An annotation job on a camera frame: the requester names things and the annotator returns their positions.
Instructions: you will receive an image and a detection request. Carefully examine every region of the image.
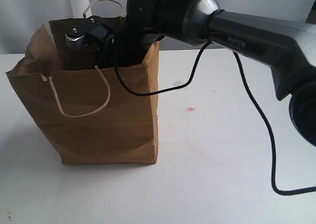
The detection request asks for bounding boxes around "small clear plastic scrap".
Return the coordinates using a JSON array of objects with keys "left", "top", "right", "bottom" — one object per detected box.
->
[{"left": 172, "top": 81, "right": 189, "bottom": 91}]

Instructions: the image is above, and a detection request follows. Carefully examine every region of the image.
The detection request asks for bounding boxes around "white backdrop curtain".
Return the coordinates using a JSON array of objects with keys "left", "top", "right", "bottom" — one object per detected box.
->
[{"left": 70, "top": 0, "right": 90, "bottom": 18}]

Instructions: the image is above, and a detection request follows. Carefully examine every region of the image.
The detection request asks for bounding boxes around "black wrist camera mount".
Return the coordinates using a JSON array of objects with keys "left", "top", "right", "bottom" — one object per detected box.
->
[{"left": 65, "top": 15, "right": 116, "bottom": 51}]

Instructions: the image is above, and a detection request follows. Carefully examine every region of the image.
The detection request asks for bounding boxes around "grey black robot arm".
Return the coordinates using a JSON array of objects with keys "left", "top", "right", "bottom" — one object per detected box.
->
[{"left": 113, "top": 0, "right": 316, "bottom": 145}]

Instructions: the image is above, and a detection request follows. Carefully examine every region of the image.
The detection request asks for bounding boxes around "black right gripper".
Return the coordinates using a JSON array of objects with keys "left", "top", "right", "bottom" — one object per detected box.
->
[{"left": 112, "top": 16, "right": 164, "bottom": 67}]

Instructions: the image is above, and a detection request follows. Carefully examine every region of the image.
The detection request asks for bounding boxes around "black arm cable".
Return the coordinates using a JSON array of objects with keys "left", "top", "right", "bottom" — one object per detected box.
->
[{"left": 114, "top": 41, "right": 316, "bottom": 196}]

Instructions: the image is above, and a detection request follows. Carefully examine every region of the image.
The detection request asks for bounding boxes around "brown paper bag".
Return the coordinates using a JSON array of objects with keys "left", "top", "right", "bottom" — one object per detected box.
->
[{"left": 6, "top": 18, "right": 159, "bottom": 164}]

